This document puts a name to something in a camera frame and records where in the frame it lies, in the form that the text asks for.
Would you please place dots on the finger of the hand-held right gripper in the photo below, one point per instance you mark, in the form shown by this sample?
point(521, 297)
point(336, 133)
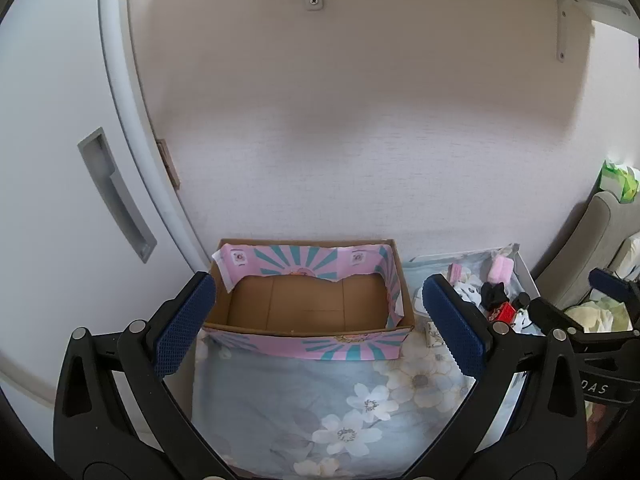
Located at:
point(552, 315)
point(617, 287)

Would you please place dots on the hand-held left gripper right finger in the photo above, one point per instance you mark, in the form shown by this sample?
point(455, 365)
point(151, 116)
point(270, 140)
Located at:
point(450, 325)

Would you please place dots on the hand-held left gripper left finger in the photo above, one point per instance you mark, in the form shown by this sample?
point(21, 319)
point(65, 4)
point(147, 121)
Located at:
point(182, 325)

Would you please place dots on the pink teal printed cardboard box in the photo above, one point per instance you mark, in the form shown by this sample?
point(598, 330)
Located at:
point(300, 305)

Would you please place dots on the white pillow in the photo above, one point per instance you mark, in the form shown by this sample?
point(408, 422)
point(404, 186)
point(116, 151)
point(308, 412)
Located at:
point(629, 257)

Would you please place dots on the pale yellow cloth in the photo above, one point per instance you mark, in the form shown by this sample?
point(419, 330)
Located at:
point(597, 315)

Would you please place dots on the red small box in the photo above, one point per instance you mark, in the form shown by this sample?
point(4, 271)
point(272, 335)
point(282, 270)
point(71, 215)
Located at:
point(504, 312)

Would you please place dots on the pink striped small item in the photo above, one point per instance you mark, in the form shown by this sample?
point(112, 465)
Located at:
point(457, 273)

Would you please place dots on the black fabric item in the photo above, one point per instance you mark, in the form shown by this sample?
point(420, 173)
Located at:
point(493, 294)

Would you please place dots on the beige chair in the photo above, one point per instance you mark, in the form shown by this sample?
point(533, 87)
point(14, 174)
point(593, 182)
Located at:
point(585, 240)

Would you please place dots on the pink rectangular box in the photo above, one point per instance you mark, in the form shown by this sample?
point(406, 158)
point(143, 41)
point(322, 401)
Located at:
point(501, 269)

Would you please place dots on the green tissue pack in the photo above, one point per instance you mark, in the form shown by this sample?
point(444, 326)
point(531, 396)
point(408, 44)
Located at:
point(620, 182)

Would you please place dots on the blue floral cloth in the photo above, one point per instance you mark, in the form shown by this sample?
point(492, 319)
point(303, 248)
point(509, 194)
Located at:
point(280, 395)

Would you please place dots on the brown wooden strip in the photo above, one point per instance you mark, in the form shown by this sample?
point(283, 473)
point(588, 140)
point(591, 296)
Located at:
point(169, 165)

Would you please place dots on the white cabinet door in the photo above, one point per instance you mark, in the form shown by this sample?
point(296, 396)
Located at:
point(45, 160)

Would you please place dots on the white shelf bracket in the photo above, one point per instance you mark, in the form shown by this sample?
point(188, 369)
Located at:
point(567, 20)

